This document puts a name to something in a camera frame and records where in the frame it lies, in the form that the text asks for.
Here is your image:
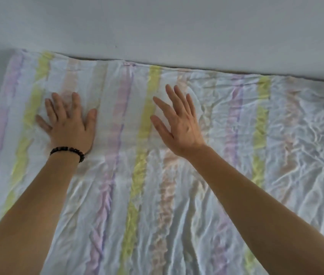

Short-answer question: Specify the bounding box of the person's right forearm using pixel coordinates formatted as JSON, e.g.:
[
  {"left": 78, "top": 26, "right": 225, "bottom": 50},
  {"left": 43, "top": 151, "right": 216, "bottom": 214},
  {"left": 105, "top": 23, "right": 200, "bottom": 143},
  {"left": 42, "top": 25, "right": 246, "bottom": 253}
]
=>
[{"left": 183, "top": 144, "right": 324, "bottom": 275}]

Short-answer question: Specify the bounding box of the person's left forearm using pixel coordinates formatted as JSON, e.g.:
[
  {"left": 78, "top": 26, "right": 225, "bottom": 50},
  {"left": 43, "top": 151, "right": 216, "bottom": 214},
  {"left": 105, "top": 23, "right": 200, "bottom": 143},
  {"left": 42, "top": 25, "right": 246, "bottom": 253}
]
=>
[{"left": 0, "top": 153, "right": 80, "bottom": 275}]

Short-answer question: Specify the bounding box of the person's left hand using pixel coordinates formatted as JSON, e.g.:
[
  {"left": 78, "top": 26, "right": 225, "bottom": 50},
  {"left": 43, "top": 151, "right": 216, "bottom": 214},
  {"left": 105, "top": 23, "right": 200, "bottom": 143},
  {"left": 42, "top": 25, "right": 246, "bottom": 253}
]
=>
[{"left": 35, "top": 92, "right": 98, "bottom": 155}]

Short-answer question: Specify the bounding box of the pastel striped white bed sheet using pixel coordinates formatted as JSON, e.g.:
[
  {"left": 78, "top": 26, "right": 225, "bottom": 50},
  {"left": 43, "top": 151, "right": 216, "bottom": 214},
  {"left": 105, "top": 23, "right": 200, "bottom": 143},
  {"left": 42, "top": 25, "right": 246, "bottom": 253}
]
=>
[{"left": 0, "top": 49, "right": 324, "bottom": 275}]

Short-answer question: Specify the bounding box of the person's right hand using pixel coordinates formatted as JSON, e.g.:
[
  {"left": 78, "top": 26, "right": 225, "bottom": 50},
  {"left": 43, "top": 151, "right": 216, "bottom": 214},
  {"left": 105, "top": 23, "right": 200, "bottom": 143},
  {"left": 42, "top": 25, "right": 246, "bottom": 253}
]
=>
[{"left": 150, "top": 84, "right": 208, "bottom": 158}]

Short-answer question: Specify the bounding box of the black beaded bracelet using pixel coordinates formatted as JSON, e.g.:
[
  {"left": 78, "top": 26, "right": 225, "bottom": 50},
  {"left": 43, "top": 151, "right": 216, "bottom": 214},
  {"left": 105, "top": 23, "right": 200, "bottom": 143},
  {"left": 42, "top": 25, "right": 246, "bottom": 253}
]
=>
[{"left": 49, "top": 146, "right": 85, "bottom": 163}]

